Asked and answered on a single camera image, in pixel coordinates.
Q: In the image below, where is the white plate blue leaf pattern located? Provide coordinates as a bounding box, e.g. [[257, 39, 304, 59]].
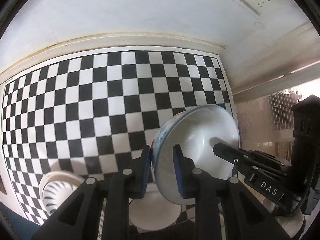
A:
[[34, 175, 104, 239]]

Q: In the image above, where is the black white checkered mat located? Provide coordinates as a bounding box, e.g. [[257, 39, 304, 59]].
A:
[[1, 47, 234, 225]]

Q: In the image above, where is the white bowl blue pattern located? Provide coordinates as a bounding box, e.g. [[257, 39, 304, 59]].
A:
[[151, 105, 240, 205]]

